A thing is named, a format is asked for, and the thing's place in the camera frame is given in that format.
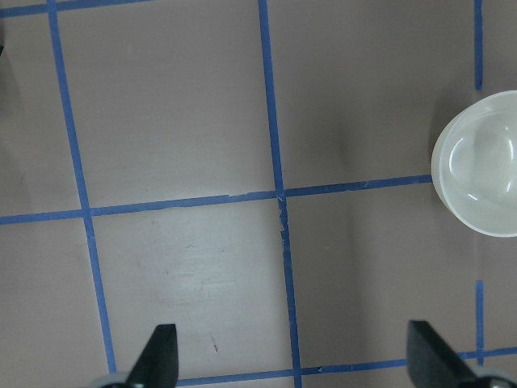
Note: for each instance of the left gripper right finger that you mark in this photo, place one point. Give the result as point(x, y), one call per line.
point(431, 362)

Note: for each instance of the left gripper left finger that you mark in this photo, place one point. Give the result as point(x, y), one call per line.
point(157, 366)

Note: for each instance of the white bowl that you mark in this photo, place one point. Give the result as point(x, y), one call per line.
point(473, 165)

